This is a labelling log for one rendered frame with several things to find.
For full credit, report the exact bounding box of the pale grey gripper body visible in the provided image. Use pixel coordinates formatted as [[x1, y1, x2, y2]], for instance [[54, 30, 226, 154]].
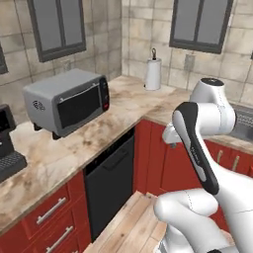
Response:
[[162, 122, 182, 146]]

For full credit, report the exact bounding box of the red corner cupboard panel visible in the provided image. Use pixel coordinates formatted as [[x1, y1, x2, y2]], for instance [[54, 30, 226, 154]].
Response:
[[132, 119, 167, 196]]

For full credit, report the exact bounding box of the red cupboard door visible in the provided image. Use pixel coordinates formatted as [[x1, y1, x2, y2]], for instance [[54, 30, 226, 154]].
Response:
[[227, 147, 253, 179], [160, 140, 204, 193], [204, 139, 232, 172]]

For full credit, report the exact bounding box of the white paper towel roll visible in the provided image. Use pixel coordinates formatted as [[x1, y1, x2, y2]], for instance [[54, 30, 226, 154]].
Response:
[[143, 47, 163, 92]]

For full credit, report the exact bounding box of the grey metal sink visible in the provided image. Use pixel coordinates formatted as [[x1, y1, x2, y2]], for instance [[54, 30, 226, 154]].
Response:
[[230, 103, 253, 143]]

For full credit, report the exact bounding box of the black dishwasher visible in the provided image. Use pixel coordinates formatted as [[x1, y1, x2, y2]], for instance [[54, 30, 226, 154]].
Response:
[[82, 126, 136, 243]]

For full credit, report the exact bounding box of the black toaster oven door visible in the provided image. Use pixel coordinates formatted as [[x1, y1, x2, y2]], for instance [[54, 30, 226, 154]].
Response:
[[56, 83, 103, 130]]

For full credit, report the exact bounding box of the grey framed window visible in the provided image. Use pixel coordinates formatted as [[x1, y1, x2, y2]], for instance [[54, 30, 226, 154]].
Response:
[[168, 0, 234, 55], [26, 0, 88, 63], [0, 42, 10, 75]]

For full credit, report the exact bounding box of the grey toaster oven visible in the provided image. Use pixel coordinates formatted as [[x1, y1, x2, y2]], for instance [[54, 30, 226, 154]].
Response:
[[22, 67, 111, 140]]

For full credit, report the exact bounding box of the red drawer front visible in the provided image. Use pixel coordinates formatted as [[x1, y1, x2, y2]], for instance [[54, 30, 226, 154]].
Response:
[[20, 184, 72, 240], [19, 209, 77, 253]]

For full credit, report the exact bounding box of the black coffee machine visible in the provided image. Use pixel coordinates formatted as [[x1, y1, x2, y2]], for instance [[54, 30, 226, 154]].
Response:
[[0, 104, 29, 184]]

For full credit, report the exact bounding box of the brass cupboard handle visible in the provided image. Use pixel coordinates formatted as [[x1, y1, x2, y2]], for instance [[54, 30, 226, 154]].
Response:
[[231, 154, 241, 173], [216, 149, 224, 166]]

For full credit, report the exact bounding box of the black dishwasher handle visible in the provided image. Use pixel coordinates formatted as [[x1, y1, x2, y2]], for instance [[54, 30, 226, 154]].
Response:
[[101, 148, 130, 171]]

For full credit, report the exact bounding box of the beige wall outlet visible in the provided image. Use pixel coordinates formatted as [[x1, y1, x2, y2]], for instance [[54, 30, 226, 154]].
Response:
[[184, 53, 197, 72], [61, 58, 73, 72]]

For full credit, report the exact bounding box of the silver toaster oven door handle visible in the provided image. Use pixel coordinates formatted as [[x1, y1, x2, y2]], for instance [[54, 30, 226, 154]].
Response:
[[58, 82, 101, 103]]

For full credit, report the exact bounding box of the silver drawer handle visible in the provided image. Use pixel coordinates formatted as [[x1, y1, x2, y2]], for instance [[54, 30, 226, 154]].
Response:
[[44, 225, 75, 253], [36, 197, 67, 226]]

